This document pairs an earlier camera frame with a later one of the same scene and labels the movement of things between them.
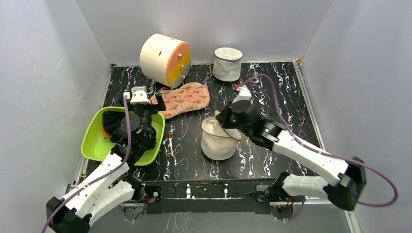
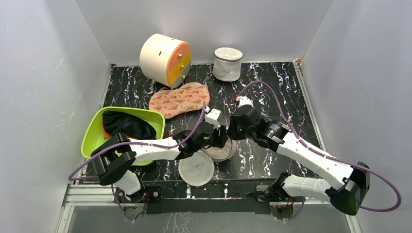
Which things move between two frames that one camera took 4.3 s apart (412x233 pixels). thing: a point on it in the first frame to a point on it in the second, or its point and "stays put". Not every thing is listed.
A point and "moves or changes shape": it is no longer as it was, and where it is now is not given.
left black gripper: [160, 107] to [219, 137]
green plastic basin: [95, 147] stays put
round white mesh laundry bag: [217, 143] moves or changes shape
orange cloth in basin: [106, 135] stays put
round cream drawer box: [165, 59] stays put
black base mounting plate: [208, 196] stays put
